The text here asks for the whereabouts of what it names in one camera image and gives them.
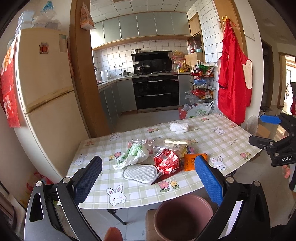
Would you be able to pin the wire storage rack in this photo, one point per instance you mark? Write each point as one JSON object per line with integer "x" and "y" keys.
{"x": 202, "y": 89}

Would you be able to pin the red fridge banner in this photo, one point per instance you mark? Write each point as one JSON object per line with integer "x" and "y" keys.
{"x": 8, "y": 87}

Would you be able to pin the green white plastic bag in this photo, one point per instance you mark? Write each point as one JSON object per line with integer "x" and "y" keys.
{"x": 137, "y": 153}

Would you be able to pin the checkered bunny tablecloth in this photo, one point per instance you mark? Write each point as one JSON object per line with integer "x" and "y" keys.
{"x": 225, "y": 143}

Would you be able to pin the white mesh scrub pad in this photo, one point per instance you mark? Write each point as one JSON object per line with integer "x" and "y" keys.
{"x": 144, "y": 174}

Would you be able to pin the black range hood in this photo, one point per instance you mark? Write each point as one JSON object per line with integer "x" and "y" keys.
{"x": 152, "y": 62}

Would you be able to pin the white electric kettle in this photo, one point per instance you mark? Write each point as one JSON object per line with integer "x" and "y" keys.
{"x": 104, "y": 75}

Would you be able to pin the steel cooking pot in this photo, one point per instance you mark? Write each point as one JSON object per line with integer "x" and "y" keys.
{"x": 124, "y": 73}

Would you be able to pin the wooden wall cabinet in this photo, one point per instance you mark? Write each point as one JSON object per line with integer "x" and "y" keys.
{"x": 195, "y": 26}

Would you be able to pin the beige refrigerator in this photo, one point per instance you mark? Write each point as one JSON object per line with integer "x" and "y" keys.
{"x": 51, "y": 126}

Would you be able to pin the white green shopping bag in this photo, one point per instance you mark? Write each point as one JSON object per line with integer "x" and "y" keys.
{"x": 201, "y": 110}

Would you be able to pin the orange snack packet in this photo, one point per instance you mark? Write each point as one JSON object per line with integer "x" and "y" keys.
{"x": 189, "y": 161}

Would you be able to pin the grey cabinets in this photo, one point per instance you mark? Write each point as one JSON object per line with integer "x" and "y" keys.
{"x": 117, "y": 98}
{"x": 139, "y": 25}

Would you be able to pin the cardboard box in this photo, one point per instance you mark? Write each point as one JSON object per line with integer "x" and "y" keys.
{"x": 266, "y": 130}

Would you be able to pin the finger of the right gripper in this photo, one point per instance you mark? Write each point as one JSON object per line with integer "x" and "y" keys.
{"x": 272, "y": 119}
{"x": 260, "y": 142}

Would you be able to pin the crushed red can wrapper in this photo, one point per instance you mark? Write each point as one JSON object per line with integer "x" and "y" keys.
{"x": 166, "y": 161}

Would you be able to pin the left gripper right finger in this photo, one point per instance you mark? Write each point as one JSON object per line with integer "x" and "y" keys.
{"x": 211, "y": 183}

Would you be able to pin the red apron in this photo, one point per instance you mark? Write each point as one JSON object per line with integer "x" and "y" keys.
{"x": 235, "y": 78}

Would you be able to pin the pink trash bucket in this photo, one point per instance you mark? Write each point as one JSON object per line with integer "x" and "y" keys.
{"x": 182, "y": 218}

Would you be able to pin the grey lower cabinets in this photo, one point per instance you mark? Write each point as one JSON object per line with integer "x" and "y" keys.
{"x": 117, "y": 98}

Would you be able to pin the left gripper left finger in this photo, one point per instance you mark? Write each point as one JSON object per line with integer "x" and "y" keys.
{"x": 84, "y": 179}

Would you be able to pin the white foam fruit net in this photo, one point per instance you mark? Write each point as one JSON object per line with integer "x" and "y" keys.
{"x": 179, "y": 127}

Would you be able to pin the black stove oven unit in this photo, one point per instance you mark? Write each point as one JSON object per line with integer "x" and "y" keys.
{"x": 153, "y": 92}

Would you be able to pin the grey upper cabinets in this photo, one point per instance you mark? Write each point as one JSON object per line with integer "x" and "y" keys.
{"x": 139, "y": 25}

